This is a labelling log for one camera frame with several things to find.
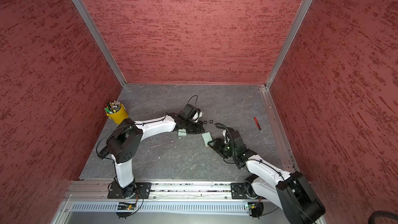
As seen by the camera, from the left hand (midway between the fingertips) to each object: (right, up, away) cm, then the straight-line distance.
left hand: (204, 133), depth 88 cm
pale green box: (+2, -3, +2) cm, 4 cm away
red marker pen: (+35, +4, +12) cm, 38 cm away
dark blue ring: (+5, +6, +12) cm, 14 cm away
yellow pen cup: (-52, +11, +5) cm, 53 cm away
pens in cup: (-54, +15, 0) cm, 56 cm away
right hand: (+3, -8, -5) cm, 9 cm away
